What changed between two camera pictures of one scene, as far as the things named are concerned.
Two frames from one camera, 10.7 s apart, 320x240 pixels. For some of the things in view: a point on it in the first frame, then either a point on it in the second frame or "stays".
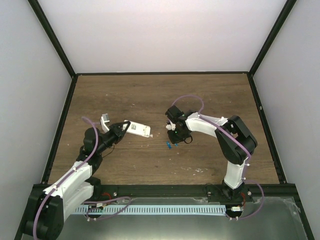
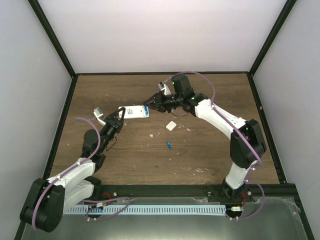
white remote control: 137,128 to 133,112
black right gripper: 174,139 to 159,103
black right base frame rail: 280,174 stays
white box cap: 171,126 to 162,86
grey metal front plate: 267,218 stays
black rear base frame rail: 163,73 stays
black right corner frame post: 287,8 stays
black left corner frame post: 52,36 stays
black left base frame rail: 45,178 stays
